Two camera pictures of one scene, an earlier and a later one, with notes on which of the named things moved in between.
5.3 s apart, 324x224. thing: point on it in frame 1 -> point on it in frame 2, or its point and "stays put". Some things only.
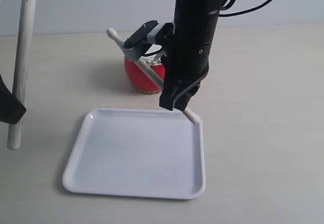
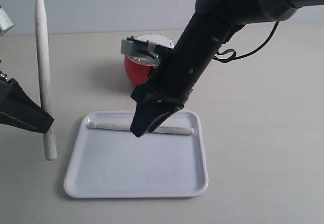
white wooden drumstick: (159, 80) -> (188, 131)
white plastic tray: (141, 152) stays put
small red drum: (142, 81) stays put
